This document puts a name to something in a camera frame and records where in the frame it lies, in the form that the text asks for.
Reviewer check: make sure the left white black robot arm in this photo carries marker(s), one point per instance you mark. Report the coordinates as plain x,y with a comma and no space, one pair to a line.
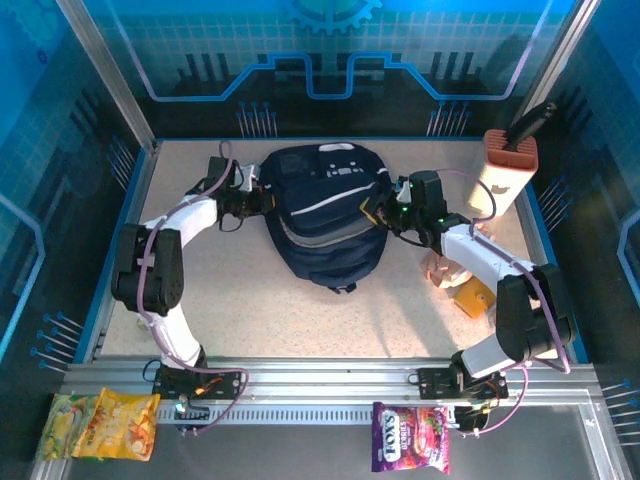
160,280

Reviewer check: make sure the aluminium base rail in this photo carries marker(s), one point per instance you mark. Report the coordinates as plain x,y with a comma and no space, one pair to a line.
330,380

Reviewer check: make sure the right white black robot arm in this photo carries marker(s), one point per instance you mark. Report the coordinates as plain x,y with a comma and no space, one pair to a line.
530,310

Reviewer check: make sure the green yellow snack bag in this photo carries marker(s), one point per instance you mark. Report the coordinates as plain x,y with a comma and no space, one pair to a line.
55,425

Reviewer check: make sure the navy blue student backpack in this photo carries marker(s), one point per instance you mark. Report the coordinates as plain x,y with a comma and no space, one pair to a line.
325,235

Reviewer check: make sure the pink transparent pouch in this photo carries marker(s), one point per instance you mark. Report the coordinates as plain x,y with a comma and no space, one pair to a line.
442,270

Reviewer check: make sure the aluminium frame post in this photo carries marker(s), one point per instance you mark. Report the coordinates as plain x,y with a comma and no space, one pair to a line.
110,75
560,60

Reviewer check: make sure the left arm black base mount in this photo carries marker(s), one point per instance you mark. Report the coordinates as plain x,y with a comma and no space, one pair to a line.
225,382

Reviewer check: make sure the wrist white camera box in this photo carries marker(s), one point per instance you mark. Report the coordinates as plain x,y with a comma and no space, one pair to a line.
251,176
401,185

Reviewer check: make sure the small orange box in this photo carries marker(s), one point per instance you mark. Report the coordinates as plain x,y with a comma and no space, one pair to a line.
475,297

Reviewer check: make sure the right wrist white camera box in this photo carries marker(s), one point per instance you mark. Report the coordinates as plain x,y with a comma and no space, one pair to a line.
401,185

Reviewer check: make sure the yellow chips bag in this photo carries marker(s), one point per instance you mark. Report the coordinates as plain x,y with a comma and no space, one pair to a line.
120,425

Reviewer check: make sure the small controller board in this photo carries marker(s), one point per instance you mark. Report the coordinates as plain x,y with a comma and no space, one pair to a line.
472,417
192,412

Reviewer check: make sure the white knife block orange top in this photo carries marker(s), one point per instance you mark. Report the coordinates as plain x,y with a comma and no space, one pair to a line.
495,185

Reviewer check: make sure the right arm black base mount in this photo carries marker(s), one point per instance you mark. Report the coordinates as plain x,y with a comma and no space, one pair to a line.
435,382

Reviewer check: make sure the purple Fox's candy bag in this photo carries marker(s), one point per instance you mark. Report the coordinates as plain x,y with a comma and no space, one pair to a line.
410,440

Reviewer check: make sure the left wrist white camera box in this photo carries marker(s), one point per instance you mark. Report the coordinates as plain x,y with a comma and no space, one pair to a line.
251,176

